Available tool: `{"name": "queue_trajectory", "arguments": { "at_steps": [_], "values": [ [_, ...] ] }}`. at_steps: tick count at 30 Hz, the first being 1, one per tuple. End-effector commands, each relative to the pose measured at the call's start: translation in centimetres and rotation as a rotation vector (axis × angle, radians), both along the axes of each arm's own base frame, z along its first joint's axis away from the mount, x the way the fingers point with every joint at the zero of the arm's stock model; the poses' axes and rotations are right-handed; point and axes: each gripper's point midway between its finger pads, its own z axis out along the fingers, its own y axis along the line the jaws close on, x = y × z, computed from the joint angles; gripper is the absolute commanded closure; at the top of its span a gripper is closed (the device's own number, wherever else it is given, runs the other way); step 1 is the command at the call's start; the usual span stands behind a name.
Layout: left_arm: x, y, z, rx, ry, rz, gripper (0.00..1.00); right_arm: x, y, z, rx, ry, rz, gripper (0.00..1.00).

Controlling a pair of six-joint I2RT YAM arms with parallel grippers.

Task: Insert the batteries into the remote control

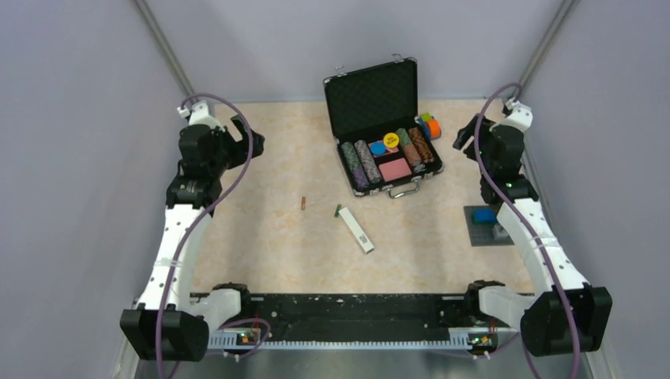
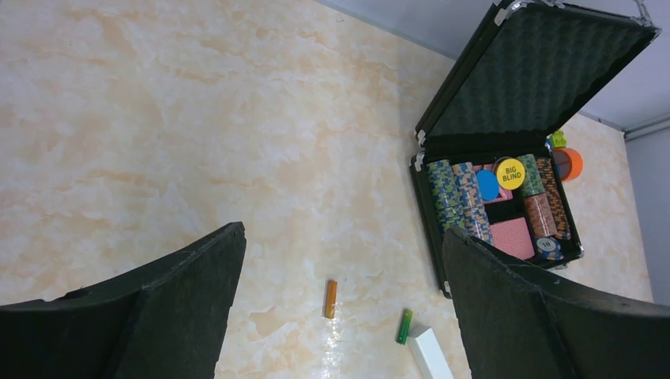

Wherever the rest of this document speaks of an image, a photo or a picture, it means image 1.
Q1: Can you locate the black poker chip case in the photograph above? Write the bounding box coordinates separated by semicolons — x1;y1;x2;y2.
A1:
322;54;445;198

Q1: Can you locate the yellow big blind chip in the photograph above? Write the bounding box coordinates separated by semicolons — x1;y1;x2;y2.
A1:
382;133;400;149

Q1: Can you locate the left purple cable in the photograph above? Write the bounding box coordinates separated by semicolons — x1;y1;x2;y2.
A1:
155;92;272;379

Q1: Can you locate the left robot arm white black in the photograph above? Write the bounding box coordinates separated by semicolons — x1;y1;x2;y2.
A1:
119;114;265;362

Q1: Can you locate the purple cable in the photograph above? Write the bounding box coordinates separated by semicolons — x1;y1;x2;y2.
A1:
472;82;582;379
155;92;272;379

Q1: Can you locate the blue round chip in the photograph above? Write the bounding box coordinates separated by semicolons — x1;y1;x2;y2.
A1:
369;141;387;157

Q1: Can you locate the pink card deck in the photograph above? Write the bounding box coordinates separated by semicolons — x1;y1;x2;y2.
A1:
378;158;412;182

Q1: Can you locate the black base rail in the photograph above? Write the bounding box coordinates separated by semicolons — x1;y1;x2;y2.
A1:
208;294;515;351

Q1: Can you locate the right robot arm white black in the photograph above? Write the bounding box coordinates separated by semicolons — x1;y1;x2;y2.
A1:
453;117;612;357

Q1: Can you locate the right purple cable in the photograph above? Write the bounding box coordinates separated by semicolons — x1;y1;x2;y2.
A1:
472;82;582;379

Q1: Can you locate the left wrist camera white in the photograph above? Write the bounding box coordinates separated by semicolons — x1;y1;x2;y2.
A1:
178;100;220;129

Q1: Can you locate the blue lego brick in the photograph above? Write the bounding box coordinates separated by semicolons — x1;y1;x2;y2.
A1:
472;208;498;225

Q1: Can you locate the grey lego baseplate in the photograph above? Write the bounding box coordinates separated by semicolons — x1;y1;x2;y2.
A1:
463;205;514;247

